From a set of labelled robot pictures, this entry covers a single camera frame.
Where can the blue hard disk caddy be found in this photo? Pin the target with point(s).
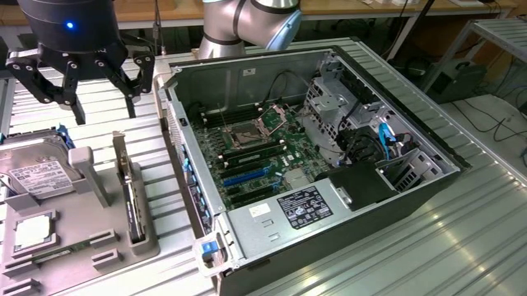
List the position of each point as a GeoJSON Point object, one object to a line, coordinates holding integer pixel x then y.
{"type": "Point", "coordinates": [64, 135]}

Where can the silver chipset heat sink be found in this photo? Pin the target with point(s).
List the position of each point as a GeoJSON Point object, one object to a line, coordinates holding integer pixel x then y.
{"type": "Point", "coordinates": [297, 179]}

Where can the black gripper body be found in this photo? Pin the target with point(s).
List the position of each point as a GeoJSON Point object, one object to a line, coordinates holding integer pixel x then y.
{"type": "Point", "coordinates": [70, 31]}

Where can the silver CPU chip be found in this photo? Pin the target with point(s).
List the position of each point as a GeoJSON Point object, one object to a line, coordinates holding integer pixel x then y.
{"type": "Point", "coordinates": [35, 231]}

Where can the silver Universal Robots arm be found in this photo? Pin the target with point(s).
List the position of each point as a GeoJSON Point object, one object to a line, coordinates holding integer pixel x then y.
{"type": "Point", "coordinates": [230, 27]}

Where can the silver drive cage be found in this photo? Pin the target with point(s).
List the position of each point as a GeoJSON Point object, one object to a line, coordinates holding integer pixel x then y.
{"type": "Point", "coordinates": [330, 105]}

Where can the open black PC case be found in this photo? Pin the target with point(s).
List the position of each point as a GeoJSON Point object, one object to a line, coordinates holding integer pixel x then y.
{"type": "Point", "coordinates": [411, 197]}

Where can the grey power supply unit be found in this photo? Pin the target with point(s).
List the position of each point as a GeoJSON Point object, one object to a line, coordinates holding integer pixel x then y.
{"type": "Point", "coordinates": [255, 228]}

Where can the graphics card with metal bracket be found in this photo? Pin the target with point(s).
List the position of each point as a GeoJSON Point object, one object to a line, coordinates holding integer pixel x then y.
{"type": "Point", "coordinates": [134, 200]}

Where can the grey parts rack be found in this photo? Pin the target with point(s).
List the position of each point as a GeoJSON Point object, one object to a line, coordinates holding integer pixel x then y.
{"type": "Point", "coordinates": [82, 222]}

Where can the metal socket cover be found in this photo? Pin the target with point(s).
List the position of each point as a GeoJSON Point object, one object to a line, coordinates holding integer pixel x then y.
{"type": "Point", "coordinates": [274, 118]}

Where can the green motherboard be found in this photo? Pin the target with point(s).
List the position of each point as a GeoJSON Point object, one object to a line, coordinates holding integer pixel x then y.
{"type": "Point", "coordinates": [289, 145]}

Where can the blue expansion slot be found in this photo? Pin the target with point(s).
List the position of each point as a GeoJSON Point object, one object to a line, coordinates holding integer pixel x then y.
{"type": "Point", "coordinates": [245, 179]}

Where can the CPU socket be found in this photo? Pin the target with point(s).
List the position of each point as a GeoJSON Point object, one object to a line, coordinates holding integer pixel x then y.
{"type": "Point", "coordinates": [247, 137]}

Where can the thin locking lever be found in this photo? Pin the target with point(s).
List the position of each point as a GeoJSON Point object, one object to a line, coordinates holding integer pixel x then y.
{"type": "Point", "coordinates": [225, 121]}

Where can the metal slat shelf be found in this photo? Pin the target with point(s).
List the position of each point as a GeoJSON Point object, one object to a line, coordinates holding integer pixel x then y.
{"type": "Point", "coordinates": [502, 31]}

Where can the silver hard disk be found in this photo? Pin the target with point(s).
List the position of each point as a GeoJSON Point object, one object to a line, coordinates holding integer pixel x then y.
{"type": "Point", "coordinates": [36, 166]}

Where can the green RAM stick bare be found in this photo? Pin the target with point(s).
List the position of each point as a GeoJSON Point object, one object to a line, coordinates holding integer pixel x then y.
{"type": "Point", "coordinates": [62, 251]}

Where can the RAM stick with black label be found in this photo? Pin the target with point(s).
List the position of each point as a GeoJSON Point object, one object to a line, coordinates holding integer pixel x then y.
{"type": "Point", "coordinates": [255, 154]}

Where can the wooden desk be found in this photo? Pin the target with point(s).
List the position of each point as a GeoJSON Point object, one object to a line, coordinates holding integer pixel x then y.
{"type": "Point", "coordinates": [350, 6]}

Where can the black plastic air shroud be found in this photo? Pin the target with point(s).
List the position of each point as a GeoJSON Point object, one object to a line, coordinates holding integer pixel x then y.
{"type": "Point", "coordinates": [358, 182]}

